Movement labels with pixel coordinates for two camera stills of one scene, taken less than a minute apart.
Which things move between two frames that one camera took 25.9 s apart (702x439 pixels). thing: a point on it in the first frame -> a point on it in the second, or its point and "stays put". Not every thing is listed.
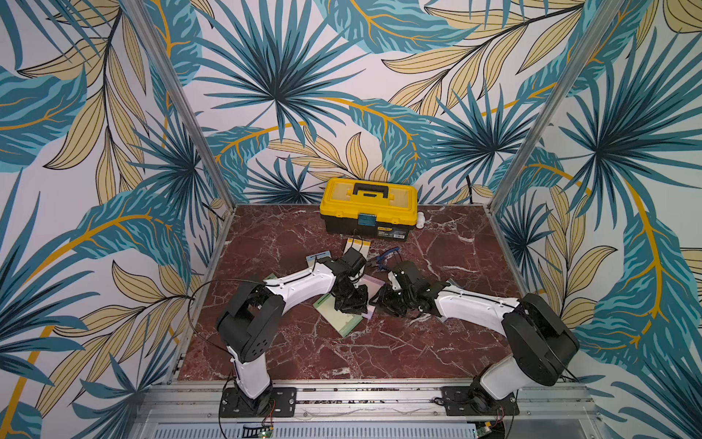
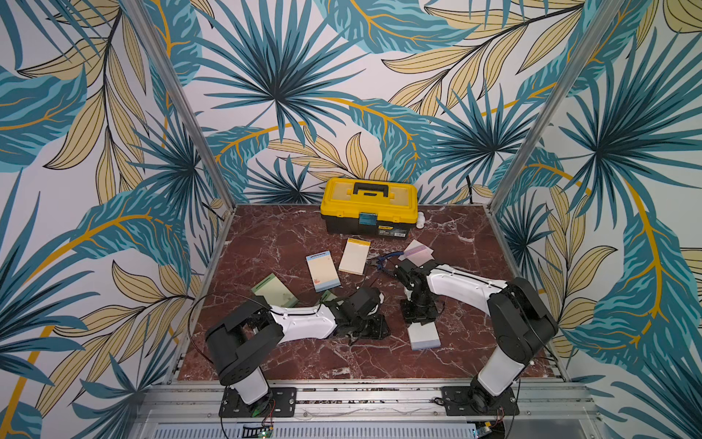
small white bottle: x=420 y=219 stays put
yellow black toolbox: x=369 y=208 stays put
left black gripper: x=360 y=305 -> x=379 y=331
